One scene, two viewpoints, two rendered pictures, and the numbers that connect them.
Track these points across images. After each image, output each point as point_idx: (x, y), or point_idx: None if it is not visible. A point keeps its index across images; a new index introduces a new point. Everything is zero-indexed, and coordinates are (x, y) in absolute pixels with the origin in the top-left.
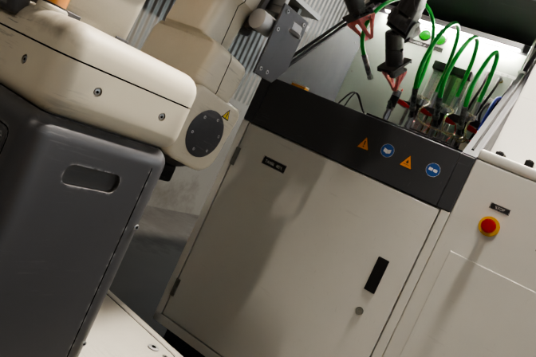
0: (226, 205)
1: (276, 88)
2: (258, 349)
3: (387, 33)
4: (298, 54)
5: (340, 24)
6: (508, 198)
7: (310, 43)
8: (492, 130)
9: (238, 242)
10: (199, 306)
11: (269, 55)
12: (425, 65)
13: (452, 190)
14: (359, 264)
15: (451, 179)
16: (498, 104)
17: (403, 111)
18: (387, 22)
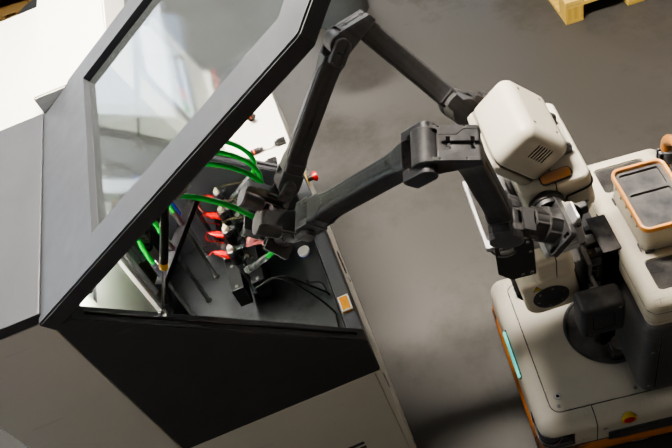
0: (391, 390)
1: (362, 326)
2: (382, 361)
3: (285, 207)
4: (308, 328)
5: (198, 319)
6: None
7: (274, 330)
8: (259, 161)
9: (387, 378)
10: (404, 417)
11: None
12: (142, 243)
13: (311, 192)
14: (345, 273)
15: (310, 190)
16: (220, 158)
17: (140, 300)
18: (291, 199)
